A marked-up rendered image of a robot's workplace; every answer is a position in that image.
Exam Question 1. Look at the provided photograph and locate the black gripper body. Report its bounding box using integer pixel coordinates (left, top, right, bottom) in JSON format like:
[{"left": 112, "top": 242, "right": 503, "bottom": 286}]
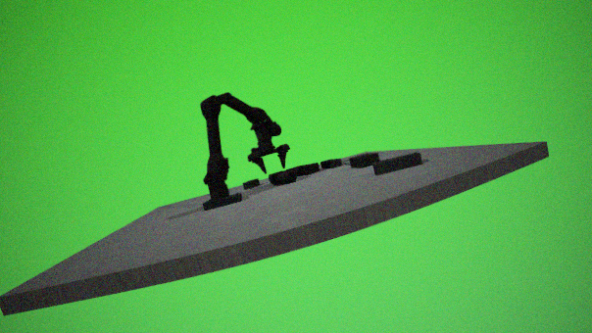
[{"left": 247, "top": 135, "right": 290, "bottom": 162}]

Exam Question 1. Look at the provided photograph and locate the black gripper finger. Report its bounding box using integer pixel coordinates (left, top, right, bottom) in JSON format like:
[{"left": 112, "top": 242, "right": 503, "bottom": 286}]
[
  {"left": 278, "top": 150, "right": 288, "bottom": 168},
  {"left": 251, "top": 158, "right": 267, "bottom": 174}
]

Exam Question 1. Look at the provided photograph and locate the dark grey controller unit with green rocker switches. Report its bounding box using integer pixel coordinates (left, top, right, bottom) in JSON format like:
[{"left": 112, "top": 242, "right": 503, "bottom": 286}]
[{"left": 269, "top": 169, "right": 297, "bottom": 185}]

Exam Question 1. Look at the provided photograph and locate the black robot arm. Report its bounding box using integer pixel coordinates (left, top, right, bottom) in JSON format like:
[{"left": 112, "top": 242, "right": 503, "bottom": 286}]
[{"left": 200, "top": 92, "right": 281, "bottom": 201}]

